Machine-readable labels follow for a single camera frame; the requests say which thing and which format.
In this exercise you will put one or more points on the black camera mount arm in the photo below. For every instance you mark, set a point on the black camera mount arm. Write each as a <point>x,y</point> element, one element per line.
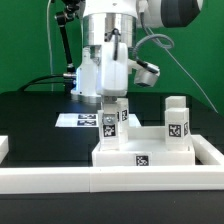
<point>62,18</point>

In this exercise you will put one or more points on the white square table top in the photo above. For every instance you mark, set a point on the white square table top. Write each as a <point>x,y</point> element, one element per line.
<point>146,146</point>

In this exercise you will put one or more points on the white marker sheet with tags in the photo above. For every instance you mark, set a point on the white marker sheet with tags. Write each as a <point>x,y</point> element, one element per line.
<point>75,120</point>

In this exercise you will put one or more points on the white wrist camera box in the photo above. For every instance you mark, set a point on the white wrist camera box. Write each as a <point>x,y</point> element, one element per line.
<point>146,75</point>

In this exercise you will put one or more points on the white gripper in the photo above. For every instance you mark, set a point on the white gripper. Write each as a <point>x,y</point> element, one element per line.
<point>112,79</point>

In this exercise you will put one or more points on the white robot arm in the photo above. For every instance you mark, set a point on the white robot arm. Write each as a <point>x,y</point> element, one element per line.
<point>116,21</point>

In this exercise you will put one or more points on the white U-shaped fence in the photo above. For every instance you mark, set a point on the white U-shaped fence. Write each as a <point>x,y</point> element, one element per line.
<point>208,175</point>

